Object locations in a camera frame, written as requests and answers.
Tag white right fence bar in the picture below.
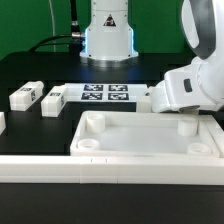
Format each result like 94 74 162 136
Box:
201 115 224 158

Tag black cable on base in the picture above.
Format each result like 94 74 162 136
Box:
28 0 84 53

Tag white block at left edge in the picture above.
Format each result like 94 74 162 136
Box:
0 112 6 135

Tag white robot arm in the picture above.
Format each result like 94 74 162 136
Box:
150 0 224 113

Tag white marker base plate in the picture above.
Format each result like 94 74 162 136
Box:
65 83 147 102

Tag white desk top tray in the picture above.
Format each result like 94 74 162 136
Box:
70 111 221 158

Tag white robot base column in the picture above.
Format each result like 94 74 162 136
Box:
80 0 138 67

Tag white fence bar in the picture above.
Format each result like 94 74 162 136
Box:
0 156 224 185
201 115 224 158

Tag white front fence bar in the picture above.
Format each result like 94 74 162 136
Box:
0 156 224 185

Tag white thin cable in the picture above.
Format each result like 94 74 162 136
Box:
48 0 57 53

